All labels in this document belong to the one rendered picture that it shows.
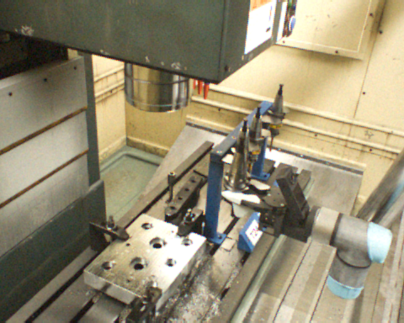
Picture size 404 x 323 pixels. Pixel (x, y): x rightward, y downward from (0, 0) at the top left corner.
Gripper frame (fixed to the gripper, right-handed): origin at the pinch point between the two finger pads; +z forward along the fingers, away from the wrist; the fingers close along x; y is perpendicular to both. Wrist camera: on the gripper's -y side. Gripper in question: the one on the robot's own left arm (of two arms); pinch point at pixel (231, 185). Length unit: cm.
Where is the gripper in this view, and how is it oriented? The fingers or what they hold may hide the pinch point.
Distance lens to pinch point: 104.7
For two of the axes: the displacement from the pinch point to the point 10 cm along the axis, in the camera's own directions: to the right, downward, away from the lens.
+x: 4.6, -4.4, 7.7
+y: -0.7, 8.5, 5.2
